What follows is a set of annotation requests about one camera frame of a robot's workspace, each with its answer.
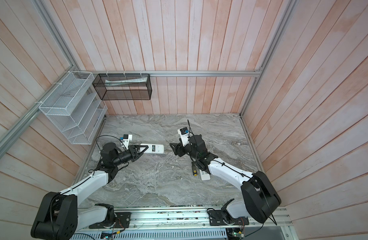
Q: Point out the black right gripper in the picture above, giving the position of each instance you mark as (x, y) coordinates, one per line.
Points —
(178, 147)

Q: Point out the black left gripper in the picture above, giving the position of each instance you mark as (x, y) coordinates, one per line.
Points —
(134, 152)

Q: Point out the white remote with green screen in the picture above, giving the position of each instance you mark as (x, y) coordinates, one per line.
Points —
(155, 149)

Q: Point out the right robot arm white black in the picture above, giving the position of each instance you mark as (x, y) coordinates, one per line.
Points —
(260, 198)

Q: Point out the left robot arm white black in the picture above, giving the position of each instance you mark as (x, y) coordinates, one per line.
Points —
(58, 217)

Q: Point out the white air conditioner remote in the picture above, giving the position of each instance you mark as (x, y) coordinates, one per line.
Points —
(204, 176)

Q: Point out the white paper in basket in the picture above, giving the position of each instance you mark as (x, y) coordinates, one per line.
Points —
(119, 82)

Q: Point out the green circuit board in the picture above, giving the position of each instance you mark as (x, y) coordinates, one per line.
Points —
(107, 236)

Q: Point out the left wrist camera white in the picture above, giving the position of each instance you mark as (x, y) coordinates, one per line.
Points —
(125, 141)

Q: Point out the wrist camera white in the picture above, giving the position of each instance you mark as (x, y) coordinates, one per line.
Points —
(184, 136)
(125, 141)

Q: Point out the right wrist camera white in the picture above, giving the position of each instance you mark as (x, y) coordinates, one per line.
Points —
(184, 136)

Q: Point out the black mesh wall basket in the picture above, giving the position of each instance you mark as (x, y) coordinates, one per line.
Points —
(122, 93)

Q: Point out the aluminium mounting rail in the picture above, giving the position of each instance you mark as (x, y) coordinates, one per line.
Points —
(160, 218)

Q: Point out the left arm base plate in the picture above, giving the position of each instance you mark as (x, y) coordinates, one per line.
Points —
(121, 220)

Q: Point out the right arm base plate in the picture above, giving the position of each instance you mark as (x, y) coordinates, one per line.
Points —
(221, 218)

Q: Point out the white mesh wall shelf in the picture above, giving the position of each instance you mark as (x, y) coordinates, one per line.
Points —
(75, 111)

